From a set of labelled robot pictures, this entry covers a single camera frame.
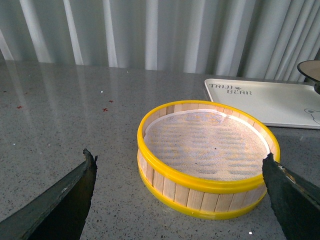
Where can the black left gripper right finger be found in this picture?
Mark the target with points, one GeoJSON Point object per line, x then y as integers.
{"type": "Point", "coordinates": [294, 200]}

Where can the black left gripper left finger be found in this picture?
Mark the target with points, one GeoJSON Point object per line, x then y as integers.
{"type": "Point", "coordinates": [60, 212]}

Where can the beige plate black rim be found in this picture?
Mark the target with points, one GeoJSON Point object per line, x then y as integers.
{"type": "Point", "coordinates": [311, 70]}

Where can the cream bear print tray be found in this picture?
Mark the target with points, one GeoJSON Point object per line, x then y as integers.
{"type": "Point", "coordinates": [274, 104]}

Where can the yellow rimmed bamboo steamer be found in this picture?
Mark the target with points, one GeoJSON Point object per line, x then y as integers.
{"type": "Point", "coordinates": [198, 197]}

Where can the white steamer liner cloth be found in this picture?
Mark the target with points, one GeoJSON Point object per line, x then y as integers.
{"type": "Point", "coordinates": [207, 144]}

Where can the grey pleated curtain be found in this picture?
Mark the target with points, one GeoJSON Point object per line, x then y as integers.
{"type": "Point", "coordinates": [262, 39]}

